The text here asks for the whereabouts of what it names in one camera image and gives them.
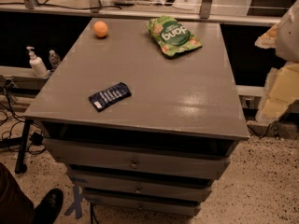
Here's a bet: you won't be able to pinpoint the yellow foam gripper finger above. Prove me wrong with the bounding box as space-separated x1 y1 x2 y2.
255 62 299 124

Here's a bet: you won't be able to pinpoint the green rice chip bag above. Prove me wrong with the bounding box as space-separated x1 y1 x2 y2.
146 16 202 58

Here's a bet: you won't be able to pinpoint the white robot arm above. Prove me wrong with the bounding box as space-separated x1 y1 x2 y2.
255 0 299 124

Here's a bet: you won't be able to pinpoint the grey drawer cabinet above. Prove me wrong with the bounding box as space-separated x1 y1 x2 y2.
22 17 250 217

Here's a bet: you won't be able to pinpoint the top grey drawer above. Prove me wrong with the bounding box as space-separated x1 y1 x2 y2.
44 138 230 180

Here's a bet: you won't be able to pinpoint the grey drawer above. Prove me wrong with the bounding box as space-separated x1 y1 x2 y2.
83 190 200 217
67 170 211 202
44 138 230 180

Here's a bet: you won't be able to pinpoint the bottom grey drawer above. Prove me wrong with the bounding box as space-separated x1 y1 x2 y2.
83 190 200 217

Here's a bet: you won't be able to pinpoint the orange fruit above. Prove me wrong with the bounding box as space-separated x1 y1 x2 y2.
93 21 108 38

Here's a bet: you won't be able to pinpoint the middle grey drawer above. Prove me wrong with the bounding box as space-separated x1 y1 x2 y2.
67 170 211 202

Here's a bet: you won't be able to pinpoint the white pump dispenser bottle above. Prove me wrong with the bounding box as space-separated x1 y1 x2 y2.
27 47 48 77

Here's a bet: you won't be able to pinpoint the black shoe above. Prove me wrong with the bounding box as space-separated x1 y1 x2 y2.
32 189 64 224

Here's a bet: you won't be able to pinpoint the black table leg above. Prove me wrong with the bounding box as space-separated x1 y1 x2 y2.
15 119 33 175

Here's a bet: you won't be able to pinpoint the brown trouser leg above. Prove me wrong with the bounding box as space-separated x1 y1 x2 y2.
0 163 35 224

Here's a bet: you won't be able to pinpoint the black floor cables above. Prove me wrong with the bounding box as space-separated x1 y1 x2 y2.
0 77 48 156

